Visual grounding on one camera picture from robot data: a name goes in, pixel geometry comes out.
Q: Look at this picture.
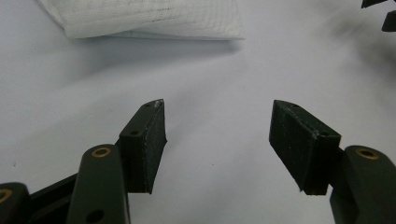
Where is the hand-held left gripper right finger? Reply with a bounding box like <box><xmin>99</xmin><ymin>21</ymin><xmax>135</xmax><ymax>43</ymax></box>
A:
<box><xmin>269</xmin><ymin>99</ymin><xmax>342</xmax><ymax>196</ymax></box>

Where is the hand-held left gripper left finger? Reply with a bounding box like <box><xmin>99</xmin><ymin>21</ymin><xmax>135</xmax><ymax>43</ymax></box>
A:
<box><xmin>119</xmin><ymin>99</ymin><xmax>168</xmax><ymax>195</ymax></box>

